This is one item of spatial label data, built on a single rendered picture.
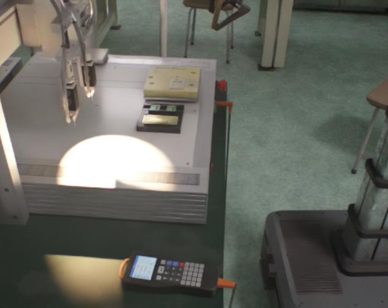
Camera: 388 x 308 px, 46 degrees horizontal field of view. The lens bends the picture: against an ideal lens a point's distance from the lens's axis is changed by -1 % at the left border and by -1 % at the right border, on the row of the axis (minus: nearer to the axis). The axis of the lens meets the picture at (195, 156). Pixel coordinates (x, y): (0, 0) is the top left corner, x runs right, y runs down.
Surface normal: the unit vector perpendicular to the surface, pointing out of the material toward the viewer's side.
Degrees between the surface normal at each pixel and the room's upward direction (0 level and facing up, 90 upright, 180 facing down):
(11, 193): 90
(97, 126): 0
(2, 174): 90
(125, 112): 0
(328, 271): 0
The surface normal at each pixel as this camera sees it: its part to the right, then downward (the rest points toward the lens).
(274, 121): 0.02, -0.81
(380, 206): 0.03, 0.58
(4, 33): 1.00, 0.06
